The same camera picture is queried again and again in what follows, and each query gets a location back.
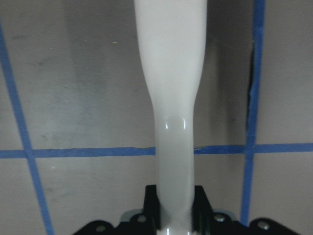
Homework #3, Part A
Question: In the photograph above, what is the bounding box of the beige hand brush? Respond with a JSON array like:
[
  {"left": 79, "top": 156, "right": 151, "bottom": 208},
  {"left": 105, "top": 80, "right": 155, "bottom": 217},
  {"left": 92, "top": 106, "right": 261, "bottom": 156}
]
[{"left": 134, "top": 0, "right": 207, "bottom": 235}]

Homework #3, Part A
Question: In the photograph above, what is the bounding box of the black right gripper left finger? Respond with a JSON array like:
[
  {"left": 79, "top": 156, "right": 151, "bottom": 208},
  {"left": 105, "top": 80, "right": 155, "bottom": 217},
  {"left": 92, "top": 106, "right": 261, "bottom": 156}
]
[{"left": 143, "top": 185, "right": 161, "bottom": 230}]

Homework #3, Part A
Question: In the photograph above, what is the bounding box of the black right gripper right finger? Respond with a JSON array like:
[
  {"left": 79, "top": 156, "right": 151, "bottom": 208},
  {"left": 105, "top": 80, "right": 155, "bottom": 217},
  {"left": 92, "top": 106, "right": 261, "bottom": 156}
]
[{"left": 193, "top": 186, "right": 213, "bottom": 233}]

